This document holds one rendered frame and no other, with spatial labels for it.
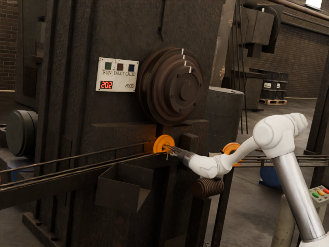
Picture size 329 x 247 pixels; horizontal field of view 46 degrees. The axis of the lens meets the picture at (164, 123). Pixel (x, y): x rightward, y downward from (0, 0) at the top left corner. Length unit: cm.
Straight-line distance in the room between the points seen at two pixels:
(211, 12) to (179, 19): 30
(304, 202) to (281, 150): 23
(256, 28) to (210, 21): 747
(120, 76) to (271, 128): 94
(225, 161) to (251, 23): 809
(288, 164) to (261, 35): 869
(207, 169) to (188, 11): 102
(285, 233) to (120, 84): 141
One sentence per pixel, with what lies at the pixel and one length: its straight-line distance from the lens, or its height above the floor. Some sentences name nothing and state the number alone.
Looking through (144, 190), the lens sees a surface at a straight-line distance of 203.
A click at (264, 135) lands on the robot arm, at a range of 169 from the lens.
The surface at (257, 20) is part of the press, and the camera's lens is 1014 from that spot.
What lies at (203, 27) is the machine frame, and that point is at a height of 151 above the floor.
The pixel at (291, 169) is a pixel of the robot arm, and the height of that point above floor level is 92.
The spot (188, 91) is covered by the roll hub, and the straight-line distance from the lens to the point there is 227.
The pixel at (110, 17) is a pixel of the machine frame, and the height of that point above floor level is 145.
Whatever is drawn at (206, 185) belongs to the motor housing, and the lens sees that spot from 255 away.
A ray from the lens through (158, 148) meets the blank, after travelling 237.
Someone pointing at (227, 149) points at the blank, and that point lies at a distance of 263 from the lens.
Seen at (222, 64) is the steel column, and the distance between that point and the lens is 668.
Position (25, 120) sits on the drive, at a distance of 320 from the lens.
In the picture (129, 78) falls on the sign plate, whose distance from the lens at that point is 225.
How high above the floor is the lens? 136
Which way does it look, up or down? 11 degrees down
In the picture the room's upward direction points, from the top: 8 degrees clockwise
